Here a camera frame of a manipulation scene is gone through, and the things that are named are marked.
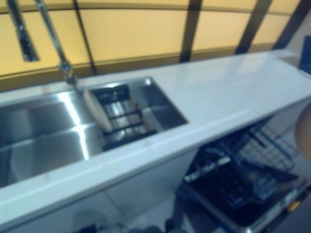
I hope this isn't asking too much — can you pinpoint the beige round plate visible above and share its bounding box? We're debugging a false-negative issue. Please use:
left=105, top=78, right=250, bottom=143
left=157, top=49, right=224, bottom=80
left=82, top=89, right=114, bottom=133
left=294, top=100, right=311, bottom=156

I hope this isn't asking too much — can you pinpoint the open black dishwasher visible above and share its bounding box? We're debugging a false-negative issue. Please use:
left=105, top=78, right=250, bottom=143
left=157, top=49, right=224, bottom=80
left=174, top=116, right=311, bottom=233

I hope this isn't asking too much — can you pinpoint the black steel dish rack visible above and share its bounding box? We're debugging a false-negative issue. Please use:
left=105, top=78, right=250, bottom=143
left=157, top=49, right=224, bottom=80
left=87, top=83, right=158, bottom=151

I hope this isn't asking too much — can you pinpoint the white glossy cabinet door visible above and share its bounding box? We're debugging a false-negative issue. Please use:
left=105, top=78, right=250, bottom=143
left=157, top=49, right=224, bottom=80
left=0, top=188, right=123, bottom=233
left=103, top=147, right=204, bottom=233

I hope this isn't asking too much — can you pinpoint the stainless steel sink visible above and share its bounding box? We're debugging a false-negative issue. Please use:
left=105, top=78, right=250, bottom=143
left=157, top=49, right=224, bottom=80
left=0, top=76, right=190, bottom=189

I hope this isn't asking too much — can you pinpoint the chrome pull-out faucet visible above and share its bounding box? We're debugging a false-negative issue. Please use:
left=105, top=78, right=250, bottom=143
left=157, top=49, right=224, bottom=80
left=6, top=0, right=80, bottom=92

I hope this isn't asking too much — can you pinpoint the dishwasher wire rack with handle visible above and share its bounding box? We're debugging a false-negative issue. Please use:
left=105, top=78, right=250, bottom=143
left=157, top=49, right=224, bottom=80
left=183, top=138, right=301, bottom=219

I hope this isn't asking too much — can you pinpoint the dark window frame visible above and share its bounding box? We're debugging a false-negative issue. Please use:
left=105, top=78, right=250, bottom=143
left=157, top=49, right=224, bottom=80
left=0, top=0, right=311, bottom=83

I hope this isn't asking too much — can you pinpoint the dishwasher wire basket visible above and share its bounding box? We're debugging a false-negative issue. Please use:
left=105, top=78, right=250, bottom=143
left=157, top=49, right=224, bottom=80
left=237, top=122, right=301, bottom=172

